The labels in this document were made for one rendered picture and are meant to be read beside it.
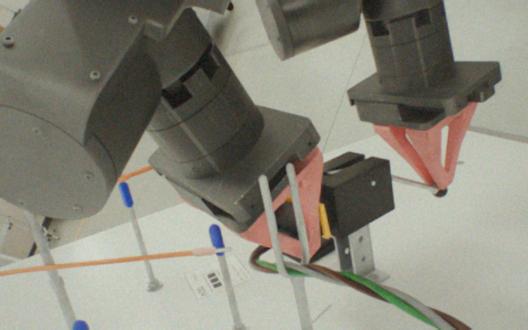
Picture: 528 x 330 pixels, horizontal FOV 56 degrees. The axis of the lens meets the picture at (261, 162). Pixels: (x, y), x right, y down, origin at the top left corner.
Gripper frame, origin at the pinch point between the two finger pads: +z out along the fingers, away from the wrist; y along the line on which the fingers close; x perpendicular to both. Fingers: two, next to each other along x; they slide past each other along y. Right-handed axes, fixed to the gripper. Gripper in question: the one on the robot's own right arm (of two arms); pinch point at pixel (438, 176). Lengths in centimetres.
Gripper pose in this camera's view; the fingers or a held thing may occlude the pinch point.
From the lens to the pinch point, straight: 45.0
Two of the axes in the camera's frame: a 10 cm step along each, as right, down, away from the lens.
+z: 3.3, 8.5, 4.0
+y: 5.6, 1.7, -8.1
